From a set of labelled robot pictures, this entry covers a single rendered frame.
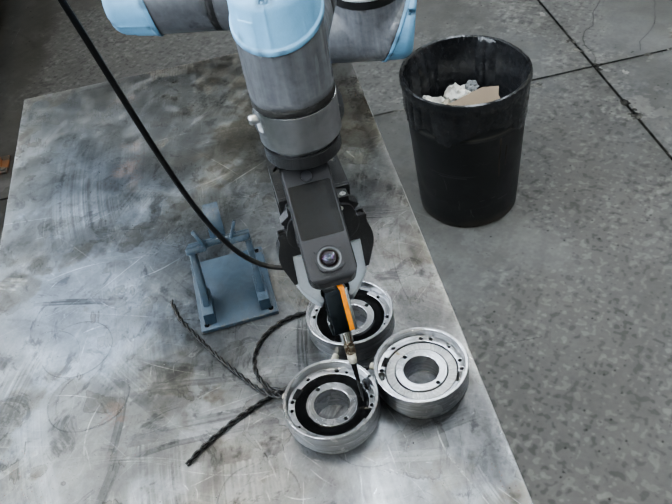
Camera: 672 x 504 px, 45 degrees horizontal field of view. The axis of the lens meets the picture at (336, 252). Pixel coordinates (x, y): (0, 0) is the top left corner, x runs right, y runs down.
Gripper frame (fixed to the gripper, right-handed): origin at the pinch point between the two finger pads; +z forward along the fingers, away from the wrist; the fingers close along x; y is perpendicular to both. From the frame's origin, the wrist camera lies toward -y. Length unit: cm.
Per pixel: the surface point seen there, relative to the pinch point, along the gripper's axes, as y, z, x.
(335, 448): -10.8, 10.8, 4.3
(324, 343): 2.4, 9.5, 2.2
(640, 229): 82, 94, -92
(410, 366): -2.7, 11.5, -6.6
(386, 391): -6.9, 9.0, -2.7
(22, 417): 6.9, 12.9, 39.1
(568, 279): 72, 94, -66
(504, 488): -19.5, 13.0, -11.1
